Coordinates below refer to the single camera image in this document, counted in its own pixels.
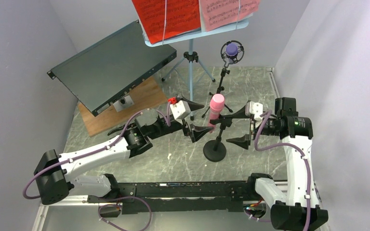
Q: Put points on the black round-base mic stand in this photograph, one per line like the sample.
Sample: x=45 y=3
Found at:
x=215 y=150

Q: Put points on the brown wooden board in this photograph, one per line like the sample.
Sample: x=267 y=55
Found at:
x=147 y=95

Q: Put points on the pink microphone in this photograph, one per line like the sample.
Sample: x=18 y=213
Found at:
x=217 y=104

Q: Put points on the pink sheet music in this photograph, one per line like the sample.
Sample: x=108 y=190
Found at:
x=218 y=13

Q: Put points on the purple microphone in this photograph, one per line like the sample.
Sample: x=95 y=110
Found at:
x=231 y=52

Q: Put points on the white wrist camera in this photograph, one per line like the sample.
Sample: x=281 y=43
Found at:
x=179 y=107
x=254 y=111

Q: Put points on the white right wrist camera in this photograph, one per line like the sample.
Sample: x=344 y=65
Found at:
x=254 y=111

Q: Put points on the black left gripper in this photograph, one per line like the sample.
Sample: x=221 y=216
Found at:
x=197 y=131

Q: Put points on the black tripod mic stand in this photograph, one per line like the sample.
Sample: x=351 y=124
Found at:
x=225 y=70

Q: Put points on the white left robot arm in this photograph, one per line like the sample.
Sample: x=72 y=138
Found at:
x=59 y=175

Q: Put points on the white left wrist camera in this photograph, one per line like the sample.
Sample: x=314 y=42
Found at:
x=179 y=107

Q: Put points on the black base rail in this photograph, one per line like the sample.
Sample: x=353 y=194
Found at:
x=231 y=196

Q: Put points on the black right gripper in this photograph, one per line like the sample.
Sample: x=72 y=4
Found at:
x=241 y=114

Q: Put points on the light blue music stand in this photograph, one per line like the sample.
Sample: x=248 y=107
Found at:
x=191 y=55

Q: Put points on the black pliers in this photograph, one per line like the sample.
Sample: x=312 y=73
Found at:
x=118 y=130

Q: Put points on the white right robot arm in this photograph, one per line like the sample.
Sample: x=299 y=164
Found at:
x=299 y=208

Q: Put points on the red sheet music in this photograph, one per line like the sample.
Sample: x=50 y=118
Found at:
x=164 y=19

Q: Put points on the dark grey rack unit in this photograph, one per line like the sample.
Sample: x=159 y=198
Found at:
x=108 y=70

